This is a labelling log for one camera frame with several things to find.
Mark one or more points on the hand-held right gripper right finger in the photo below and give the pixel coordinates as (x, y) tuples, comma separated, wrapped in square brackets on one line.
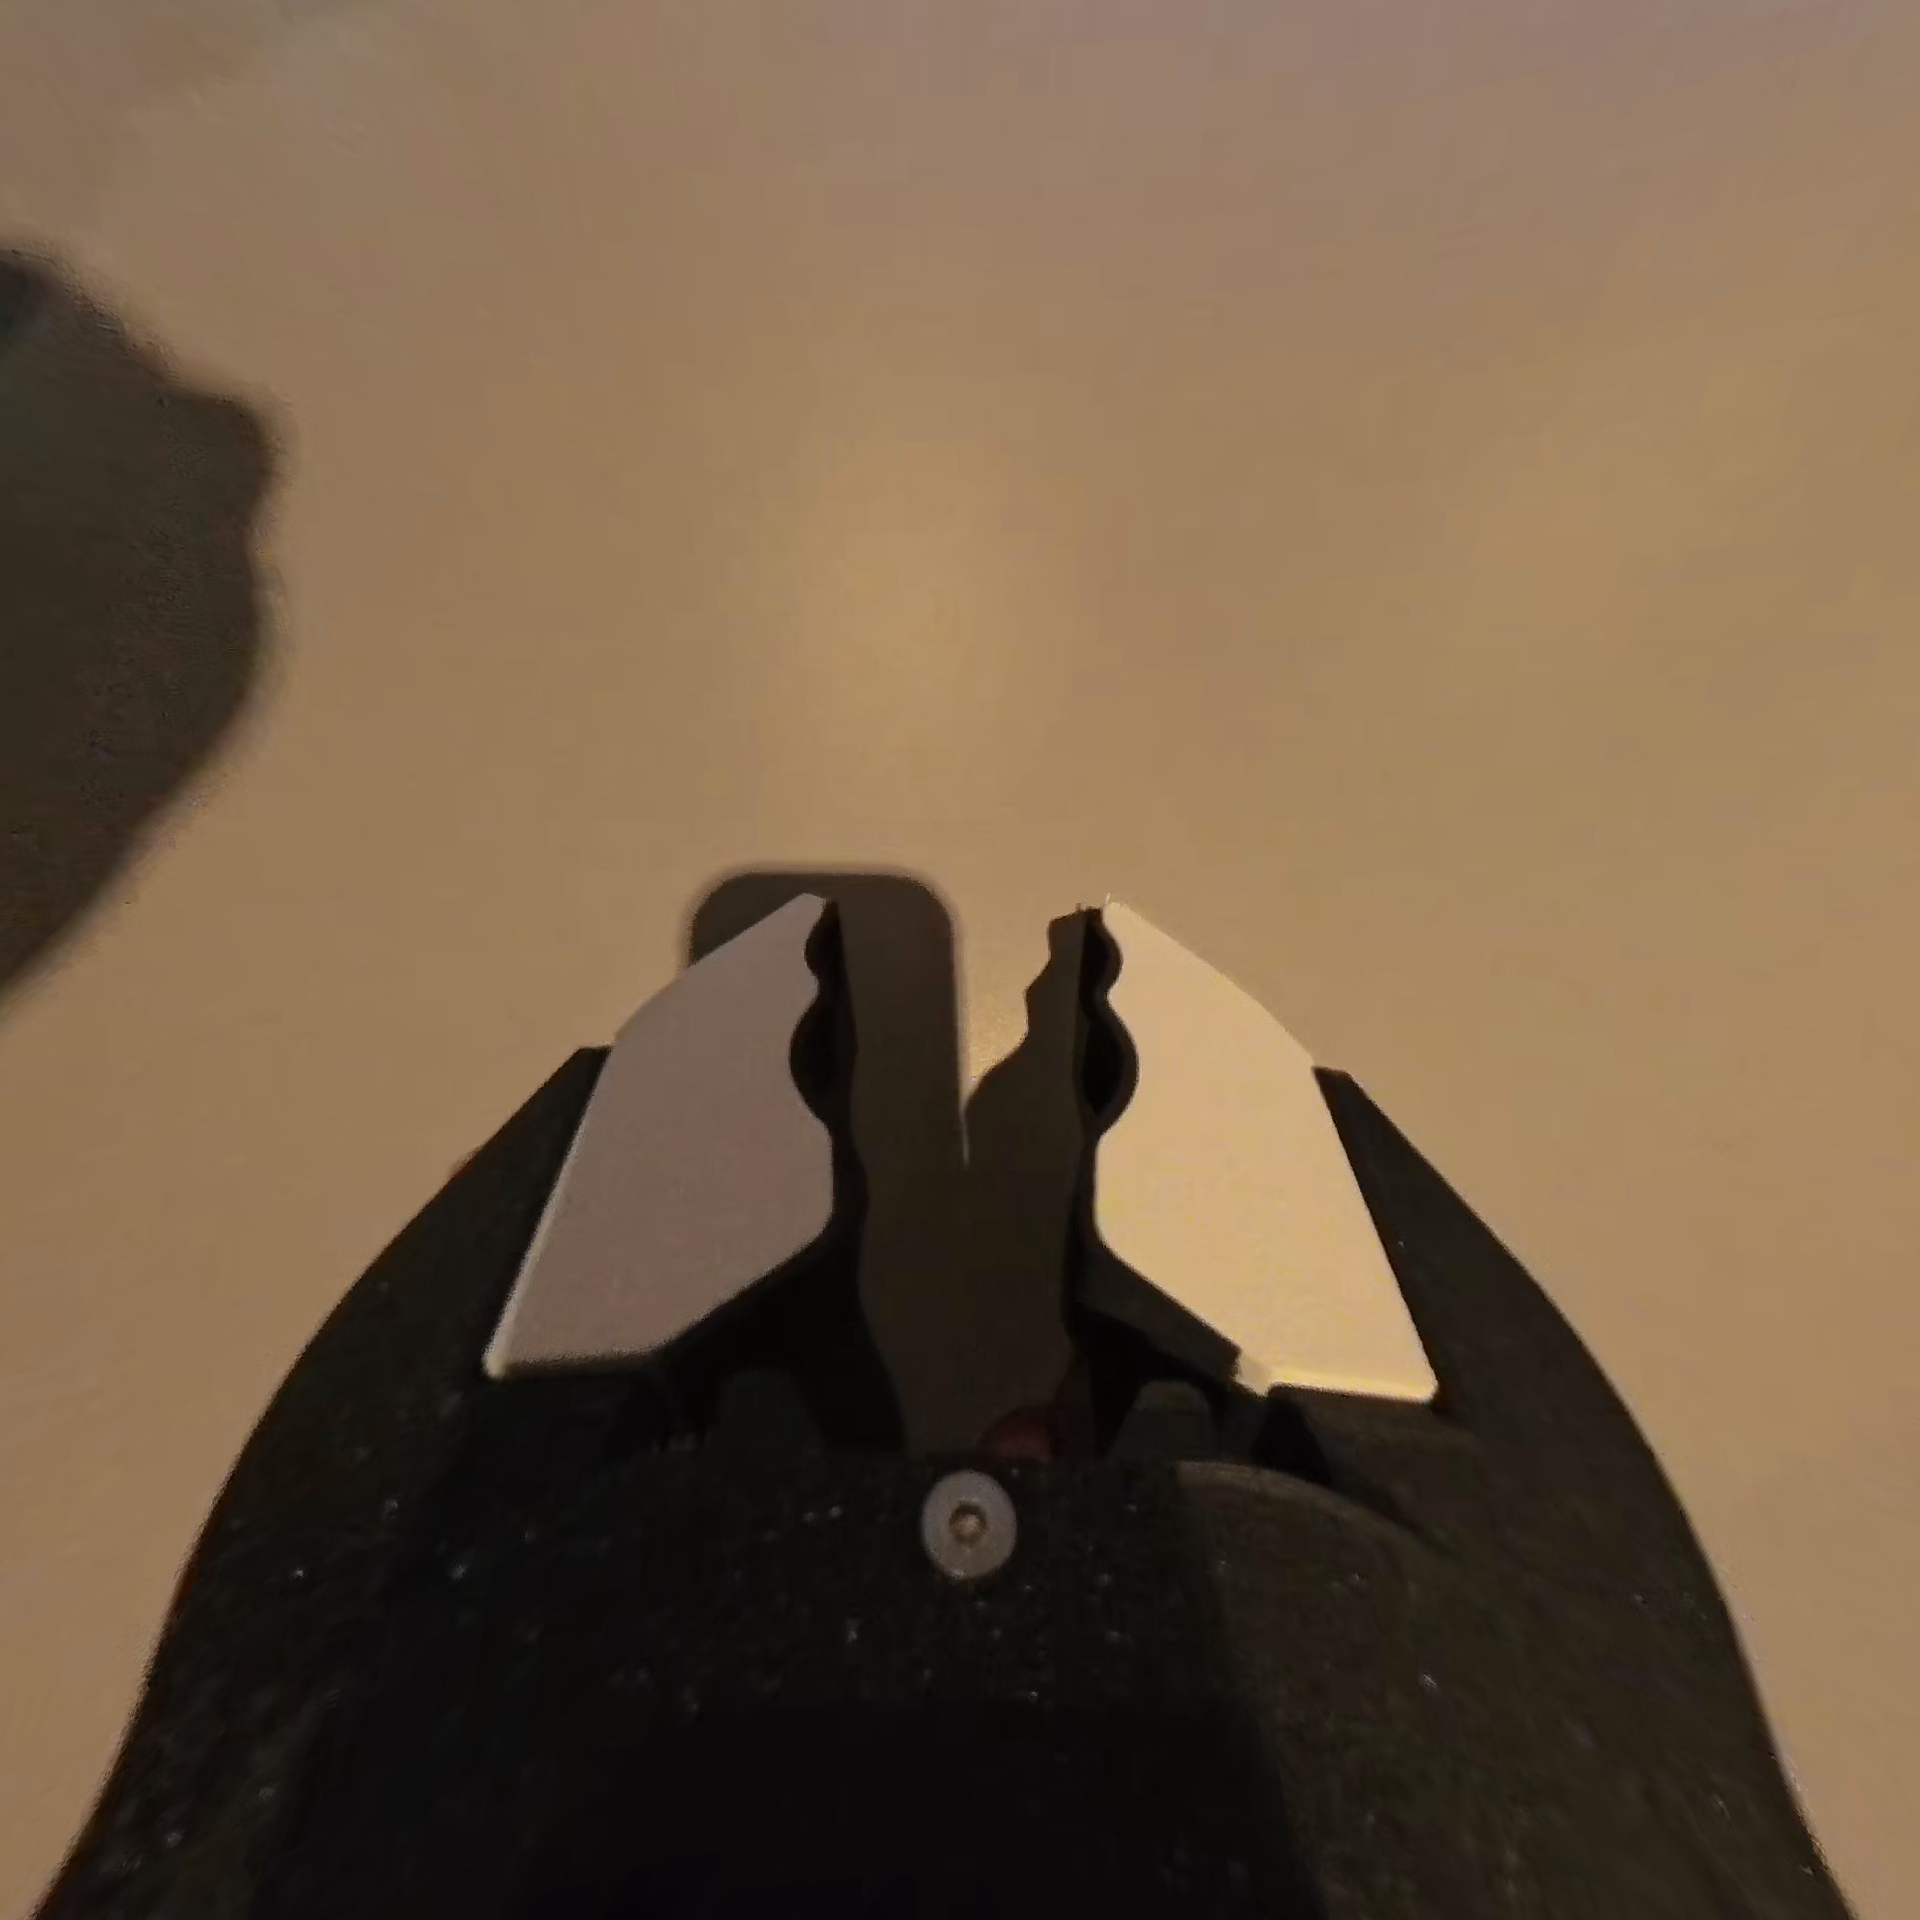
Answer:
[(1244, 1202)]

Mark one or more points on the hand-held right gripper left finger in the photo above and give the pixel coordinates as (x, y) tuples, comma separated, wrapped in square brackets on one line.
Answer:
[(676, 1202)]

